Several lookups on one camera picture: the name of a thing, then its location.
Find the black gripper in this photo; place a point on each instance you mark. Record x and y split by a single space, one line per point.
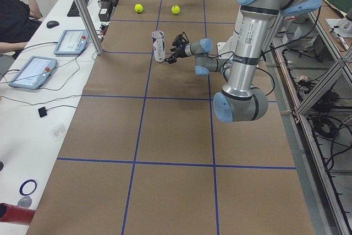
181 49

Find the Wilson tennis ball can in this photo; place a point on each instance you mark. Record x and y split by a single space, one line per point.
158 45

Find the tennis ball with Wilson logo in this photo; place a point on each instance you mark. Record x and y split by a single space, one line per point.
175 9

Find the plain yellow tennis ball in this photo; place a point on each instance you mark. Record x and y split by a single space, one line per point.
138 8

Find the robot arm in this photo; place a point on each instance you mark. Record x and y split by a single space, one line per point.
239 100

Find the black box with label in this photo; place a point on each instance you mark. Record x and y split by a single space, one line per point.
105 11

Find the far blue teach pendant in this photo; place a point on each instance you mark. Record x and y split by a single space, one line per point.
71 42

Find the blue teach pendant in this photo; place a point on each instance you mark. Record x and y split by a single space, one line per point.
34 73
71 42

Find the black computer mouse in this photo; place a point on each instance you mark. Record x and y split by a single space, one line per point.
52 23

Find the near blue teach pendant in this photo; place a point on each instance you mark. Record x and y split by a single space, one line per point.
34 73

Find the seated person in black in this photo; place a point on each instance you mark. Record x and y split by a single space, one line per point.
19 22

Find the red cylinder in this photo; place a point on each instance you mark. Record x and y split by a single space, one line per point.
16 214

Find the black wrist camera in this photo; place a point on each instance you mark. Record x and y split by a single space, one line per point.
180 40

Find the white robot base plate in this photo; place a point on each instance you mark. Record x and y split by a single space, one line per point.
226 50

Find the aluminium frame post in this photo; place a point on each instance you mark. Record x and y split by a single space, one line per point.
89 26

